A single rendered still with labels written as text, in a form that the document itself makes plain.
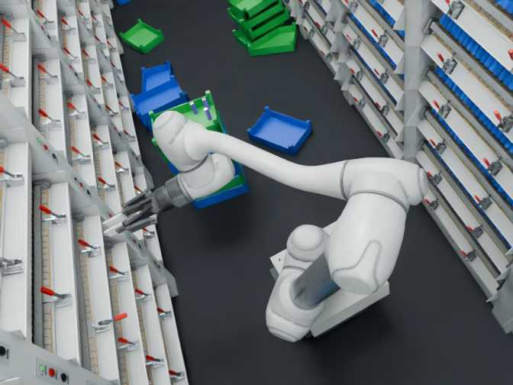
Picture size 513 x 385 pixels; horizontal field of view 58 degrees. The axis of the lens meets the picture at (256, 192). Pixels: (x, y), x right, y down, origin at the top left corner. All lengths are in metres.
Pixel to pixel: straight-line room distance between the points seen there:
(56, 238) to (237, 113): 1.67
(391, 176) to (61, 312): 0.87
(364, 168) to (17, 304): 0.81
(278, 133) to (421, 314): 1.24
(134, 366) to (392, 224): 0.97
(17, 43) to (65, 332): 1.05
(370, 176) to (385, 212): 0.10
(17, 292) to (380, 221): 0.79
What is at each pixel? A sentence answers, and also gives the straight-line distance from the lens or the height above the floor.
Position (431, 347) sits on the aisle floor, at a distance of 2.00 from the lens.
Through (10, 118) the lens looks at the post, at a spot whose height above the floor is 1.20.
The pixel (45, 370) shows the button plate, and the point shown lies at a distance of 1.11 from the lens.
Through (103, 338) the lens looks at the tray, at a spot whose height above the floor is 0.74.
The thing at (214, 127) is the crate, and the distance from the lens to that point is 2.06.
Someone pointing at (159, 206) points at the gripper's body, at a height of 0.86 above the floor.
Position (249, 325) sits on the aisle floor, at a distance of 2.10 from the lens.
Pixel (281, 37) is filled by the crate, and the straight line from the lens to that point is 3.29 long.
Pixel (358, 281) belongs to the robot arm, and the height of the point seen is 1.03.
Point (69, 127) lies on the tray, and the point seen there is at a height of 0.77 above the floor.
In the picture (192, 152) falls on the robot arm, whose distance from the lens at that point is 1.26.
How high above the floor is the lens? 1.92
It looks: 52 degrees down
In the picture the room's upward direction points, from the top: 24 degrees counter-clockwise
